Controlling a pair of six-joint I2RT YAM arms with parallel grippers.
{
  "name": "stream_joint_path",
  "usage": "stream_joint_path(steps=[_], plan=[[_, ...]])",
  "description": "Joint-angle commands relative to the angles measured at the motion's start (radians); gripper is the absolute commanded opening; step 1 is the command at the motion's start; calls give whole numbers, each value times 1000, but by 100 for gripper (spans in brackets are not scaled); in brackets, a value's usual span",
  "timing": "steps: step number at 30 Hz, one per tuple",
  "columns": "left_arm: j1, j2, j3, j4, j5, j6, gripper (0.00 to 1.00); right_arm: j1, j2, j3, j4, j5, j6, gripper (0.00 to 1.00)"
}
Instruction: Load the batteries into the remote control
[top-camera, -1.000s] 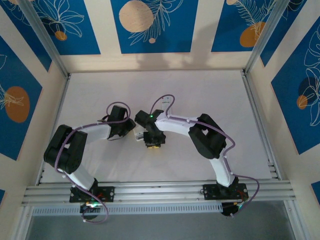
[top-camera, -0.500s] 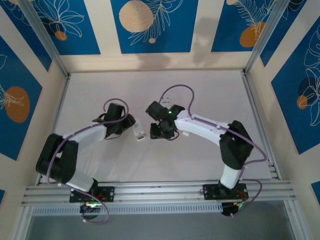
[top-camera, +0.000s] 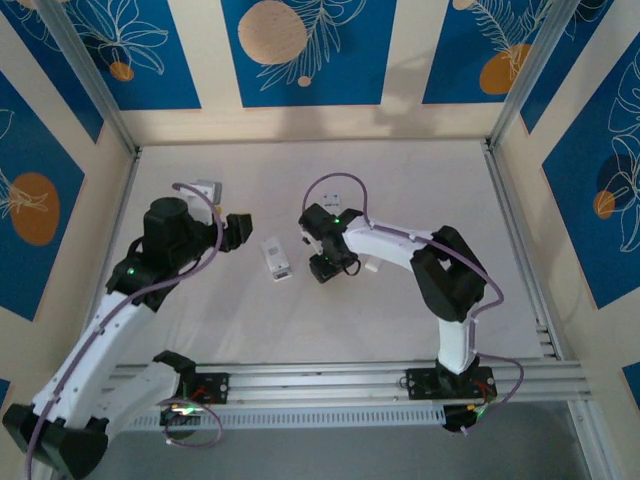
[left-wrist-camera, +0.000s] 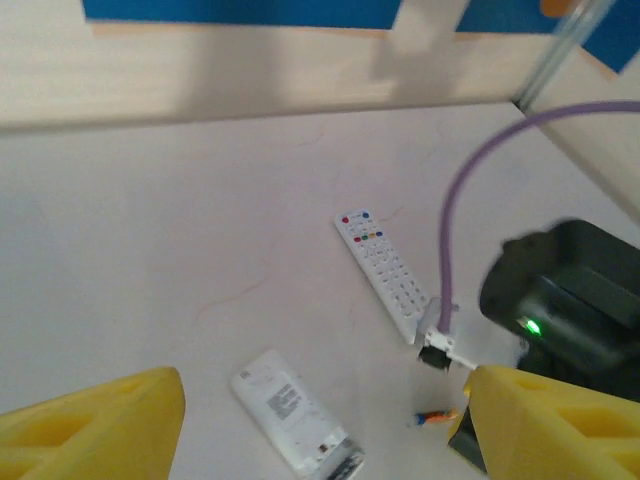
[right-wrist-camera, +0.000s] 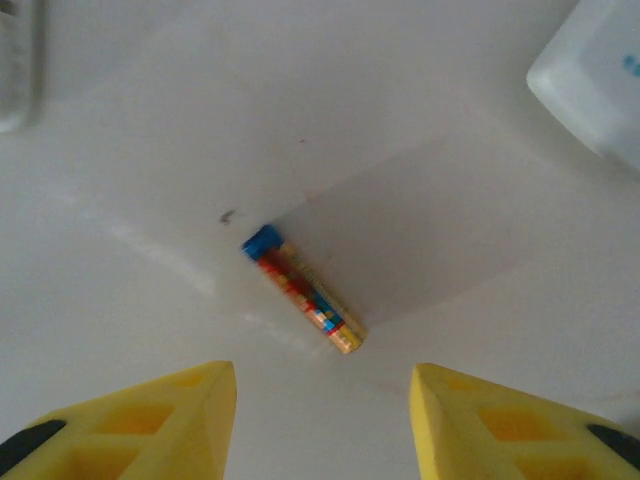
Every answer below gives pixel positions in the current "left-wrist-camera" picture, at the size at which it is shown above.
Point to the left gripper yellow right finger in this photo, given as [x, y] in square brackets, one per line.
[560, 430]

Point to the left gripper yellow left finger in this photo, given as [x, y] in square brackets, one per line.
[90, 430]

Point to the white remote with display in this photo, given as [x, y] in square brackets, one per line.
[280, 400]

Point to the long white button remote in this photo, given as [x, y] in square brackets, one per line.
[380, 265]

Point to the orange battery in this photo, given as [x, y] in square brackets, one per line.
[437, 416]

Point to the aluminium frame post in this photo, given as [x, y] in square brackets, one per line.
[555, 55]

